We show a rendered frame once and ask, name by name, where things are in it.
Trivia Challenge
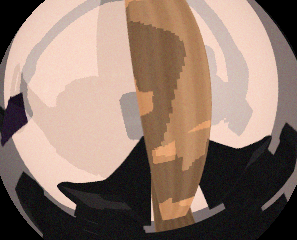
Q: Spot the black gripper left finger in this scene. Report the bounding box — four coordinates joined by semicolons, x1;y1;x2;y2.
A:
57;136;152;227

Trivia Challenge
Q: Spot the brown wooden plank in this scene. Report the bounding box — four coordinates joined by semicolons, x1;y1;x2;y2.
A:
124;0;212;220

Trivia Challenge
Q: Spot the wooden post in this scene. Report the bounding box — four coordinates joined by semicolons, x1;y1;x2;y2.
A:
151;181;196;232

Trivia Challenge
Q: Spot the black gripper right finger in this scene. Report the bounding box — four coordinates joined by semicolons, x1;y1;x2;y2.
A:
199;135;272;211

